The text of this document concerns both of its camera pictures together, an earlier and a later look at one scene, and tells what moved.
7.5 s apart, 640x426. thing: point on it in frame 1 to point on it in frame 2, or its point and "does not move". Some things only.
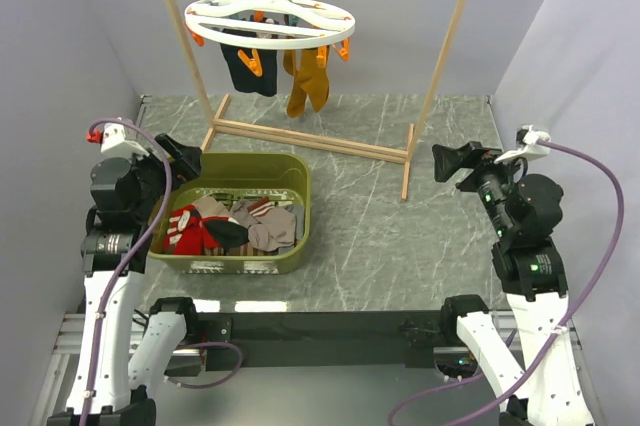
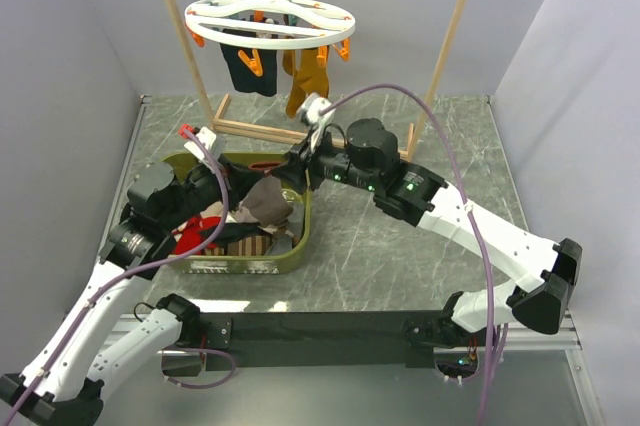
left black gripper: x=186 y=164 to x=239 y=179
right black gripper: x=446 y=160 to x=310 y=158
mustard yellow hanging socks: x=310 y=81 does not move
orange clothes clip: x=321 y=58 does not move
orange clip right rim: x=344 y=50 does not move
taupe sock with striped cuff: x=271 y=227 to x=267 y=202
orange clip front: x=253 y=63 does not move
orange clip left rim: x=198 y=38 does not move
